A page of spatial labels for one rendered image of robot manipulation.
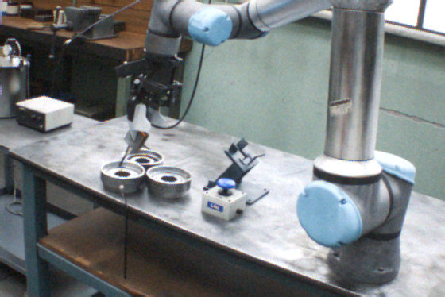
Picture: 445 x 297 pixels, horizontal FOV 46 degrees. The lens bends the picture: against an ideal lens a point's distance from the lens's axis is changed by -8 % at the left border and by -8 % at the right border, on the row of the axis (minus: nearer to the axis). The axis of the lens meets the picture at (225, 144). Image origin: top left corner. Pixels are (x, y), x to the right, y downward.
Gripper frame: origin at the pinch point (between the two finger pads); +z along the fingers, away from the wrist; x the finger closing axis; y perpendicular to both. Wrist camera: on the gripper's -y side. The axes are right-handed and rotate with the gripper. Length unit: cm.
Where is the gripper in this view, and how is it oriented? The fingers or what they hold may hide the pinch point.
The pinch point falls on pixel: (137, 132)
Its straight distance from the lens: 130.9
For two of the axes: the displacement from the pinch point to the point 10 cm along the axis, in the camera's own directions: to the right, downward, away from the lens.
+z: -2.2, 8.9, 4.0
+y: 8.1, 3.9, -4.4
